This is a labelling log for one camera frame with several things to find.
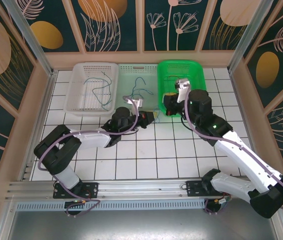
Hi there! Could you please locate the thin dark blue cable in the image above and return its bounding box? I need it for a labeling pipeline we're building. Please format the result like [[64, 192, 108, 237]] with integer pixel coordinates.
[[92, 83, 114, 111]]

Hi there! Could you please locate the white plastic basket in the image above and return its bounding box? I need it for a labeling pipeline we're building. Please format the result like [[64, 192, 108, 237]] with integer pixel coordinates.
[[63, 62, 119, 117]]

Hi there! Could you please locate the thin teal cable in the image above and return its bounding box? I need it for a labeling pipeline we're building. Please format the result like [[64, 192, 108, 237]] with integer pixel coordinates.
[[127, 86, 155, 101]]

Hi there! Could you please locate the pale mint plastic basket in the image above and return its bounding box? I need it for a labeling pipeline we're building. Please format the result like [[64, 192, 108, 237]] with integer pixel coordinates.
[[113, 63, 160, 117]]

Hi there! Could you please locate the steel sheet panel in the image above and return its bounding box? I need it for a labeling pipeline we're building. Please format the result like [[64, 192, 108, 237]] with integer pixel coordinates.
[[0, 211, 283, 240]]

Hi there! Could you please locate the aluminium side rail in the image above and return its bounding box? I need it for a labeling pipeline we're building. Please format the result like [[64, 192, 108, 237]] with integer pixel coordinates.
[[228, 69, 268, 177], [18, 70, 59, 181]]

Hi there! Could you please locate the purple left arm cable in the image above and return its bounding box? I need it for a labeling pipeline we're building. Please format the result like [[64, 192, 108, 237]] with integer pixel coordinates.
[[37, 95, 140, 218]]

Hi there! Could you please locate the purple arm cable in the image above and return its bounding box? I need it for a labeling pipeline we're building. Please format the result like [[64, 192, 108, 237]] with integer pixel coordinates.
[[37, 95, 140, 218], [183, 84, 283, 216]]

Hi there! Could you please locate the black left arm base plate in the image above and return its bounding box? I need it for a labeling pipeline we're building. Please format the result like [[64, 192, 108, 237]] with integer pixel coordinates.
[[53, 181, 99, 200]]

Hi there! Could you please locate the aluminium frame post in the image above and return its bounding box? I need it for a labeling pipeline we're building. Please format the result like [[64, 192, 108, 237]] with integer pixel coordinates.
[[227, 0, 275, 73], [2, 0, 57, 77]]

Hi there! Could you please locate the slotted grey cable duct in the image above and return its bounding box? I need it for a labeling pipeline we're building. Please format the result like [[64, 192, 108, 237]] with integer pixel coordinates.
[[15, 199, 207, 213]]

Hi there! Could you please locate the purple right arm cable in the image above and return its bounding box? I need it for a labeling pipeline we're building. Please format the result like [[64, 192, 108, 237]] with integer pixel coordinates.
[[183, 84, 283, 216]]

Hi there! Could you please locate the aluminium mounting rail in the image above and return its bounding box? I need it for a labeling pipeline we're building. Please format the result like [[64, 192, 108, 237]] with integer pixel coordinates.
[[5, 176, 277, 201]]

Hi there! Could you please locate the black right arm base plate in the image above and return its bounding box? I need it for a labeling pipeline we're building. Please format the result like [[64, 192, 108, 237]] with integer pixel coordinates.
[[185, 179, 209, 198]]

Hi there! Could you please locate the bright green plastic basket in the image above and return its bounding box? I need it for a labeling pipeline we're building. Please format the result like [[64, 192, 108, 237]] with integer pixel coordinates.
[[156, 59, 210, 118]]

